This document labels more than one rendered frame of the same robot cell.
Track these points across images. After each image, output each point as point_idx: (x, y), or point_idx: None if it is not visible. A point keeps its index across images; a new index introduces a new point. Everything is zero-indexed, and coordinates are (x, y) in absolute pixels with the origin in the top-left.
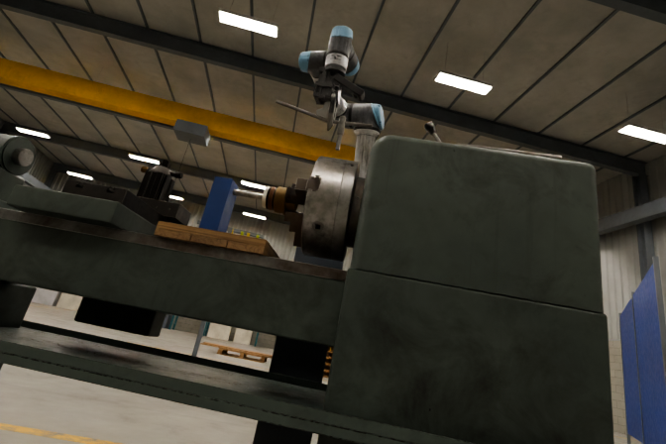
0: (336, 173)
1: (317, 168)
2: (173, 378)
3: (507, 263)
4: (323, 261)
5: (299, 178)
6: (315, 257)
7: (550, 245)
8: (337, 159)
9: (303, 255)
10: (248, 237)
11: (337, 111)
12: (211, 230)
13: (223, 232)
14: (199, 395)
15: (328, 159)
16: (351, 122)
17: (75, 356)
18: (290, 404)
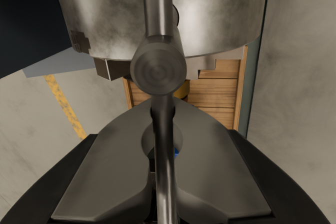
0: None
1: (259, 29)
2: (261, 44)
3: None
4: (2, 22)
5: (243, 54)
6: (6, 37)
7: None
8: None
9: (17, 55)
10: (245, 64)
11: (14, 210)
12: (241, 97)
13: (242, 87)
14: (261, 28)
15: (235, 21)
16: None
17: (253, 92)
18: None
